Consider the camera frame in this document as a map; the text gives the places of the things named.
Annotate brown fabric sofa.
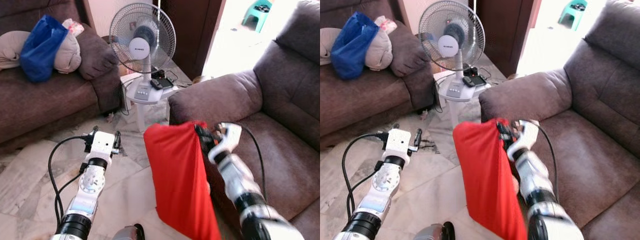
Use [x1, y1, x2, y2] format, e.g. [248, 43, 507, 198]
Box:
[320, 0, 436, 148]
[0, 0, 123, 151]

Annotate green plastic stool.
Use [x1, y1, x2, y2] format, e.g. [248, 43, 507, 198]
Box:
[242, 0, 273, 33]
[558, 0, 588, 31]

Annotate white plastic stool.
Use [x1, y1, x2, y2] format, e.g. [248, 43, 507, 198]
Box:
[120, 72, 173, 133]
[434, 70, 481, 128]

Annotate brown cushion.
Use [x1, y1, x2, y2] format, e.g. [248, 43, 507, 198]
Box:
[387, 20, 431, 78]

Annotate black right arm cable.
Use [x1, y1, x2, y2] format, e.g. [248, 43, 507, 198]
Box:
[239, 124, 267, 203]
[537, 122, 560, 201]

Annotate white electric fan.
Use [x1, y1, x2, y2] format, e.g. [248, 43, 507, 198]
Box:
[418, 0, 493, 103]
[109, 2, 180, 106]

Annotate dark brown wooden door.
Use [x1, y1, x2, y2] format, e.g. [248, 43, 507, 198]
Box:
[475, 0, 542, 78]
[160, 0, 226, 81]

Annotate beige pillow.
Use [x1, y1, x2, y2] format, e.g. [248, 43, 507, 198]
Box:
[0, 30, 82, 75]
[320, 27, 394, 72]

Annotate pink white plastic bag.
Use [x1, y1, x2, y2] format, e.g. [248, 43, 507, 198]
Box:
[374, 15, 398, 35]
[62, 18, 85, 37]

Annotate brown fabric armchair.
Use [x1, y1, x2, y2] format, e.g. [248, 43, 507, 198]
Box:
[478, 0, 640, 240]
[167, 0, 321, 240]

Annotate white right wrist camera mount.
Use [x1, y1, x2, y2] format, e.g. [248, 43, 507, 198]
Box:
[507, 120, 541, 161]
[209, 122, 243, 163]

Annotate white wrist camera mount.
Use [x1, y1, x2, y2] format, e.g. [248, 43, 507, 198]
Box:
[507, 120, 541, 161]
[87, 131, 121, 162]
[209, 122, 243, 163]
[385, 128, 413, 158]

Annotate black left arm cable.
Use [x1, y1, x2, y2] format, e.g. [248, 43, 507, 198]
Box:
[341, 131, 388, 221]
[47, 134, 91, 223]
[346, 161, 383, 221]
[52, 162, 88, 226]

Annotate black power adapter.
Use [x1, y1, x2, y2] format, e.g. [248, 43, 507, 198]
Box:
[462, 67, 488, 88]
[150, 70, 173, 91]

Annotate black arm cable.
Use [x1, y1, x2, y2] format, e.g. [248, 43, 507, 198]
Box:
[47, 134, 91, 223]
[52, 162, 88, 226]
[239, 124, 267, 203]
[537, 122, 560, 201]
[346, 161, 383, 221]
[341, 131, 388, 221]

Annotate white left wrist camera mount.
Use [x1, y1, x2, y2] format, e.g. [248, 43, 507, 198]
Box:
[87, 131, 121, 162]
[385, 128, 413, 158]

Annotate red pillow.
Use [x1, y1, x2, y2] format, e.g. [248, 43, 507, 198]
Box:
[452, 117, 528, 240]
[143, 120, 222, 240]

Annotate blue fabric bag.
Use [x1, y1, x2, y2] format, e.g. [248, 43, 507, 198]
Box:
[19, 14, 70, 83]
[330, 11, 379, 81]

